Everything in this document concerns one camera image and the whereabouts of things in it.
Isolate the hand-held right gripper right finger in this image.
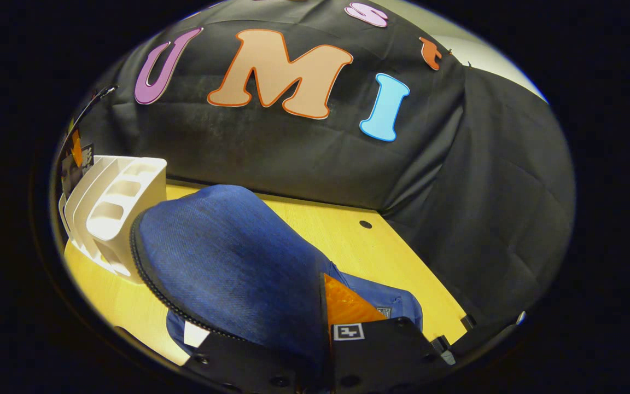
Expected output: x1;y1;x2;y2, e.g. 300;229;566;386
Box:
319;273;448;394

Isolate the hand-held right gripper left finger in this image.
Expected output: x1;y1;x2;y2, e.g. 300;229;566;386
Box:
183;333;322;394

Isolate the white plastic bookshelf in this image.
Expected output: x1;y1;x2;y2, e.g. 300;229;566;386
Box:
58;155;168;285

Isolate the blue schoolbag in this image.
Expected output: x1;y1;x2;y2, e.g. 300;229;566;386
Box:
129;184;425;378

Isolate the black backdrop cloth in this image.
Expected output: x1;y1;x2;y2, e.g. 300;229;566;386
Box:
69;0;575;340

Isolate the black cable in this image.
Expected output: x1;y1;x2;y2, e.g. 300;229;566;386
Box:
76;84;120;130

